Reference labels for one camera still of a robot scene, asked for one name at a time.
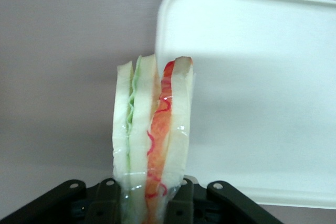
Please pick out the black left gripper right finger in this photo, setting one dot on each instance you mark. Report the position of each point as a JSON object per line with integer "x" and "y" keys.
{"x": 183, "y": 200}

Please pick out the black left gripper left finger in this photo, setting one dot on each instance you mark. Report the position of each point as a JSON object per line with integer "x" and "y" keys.
{"x": 105, "y": 200}

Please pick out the triangle sandwich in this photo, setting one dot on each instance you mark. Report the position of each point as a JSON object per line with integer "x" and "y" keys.
{"x": 139, "y": 129}

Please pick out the beige plastic tray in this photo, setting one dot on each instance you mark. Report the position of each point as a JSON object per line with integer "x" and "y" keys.
{"x": 249, "y": 90}

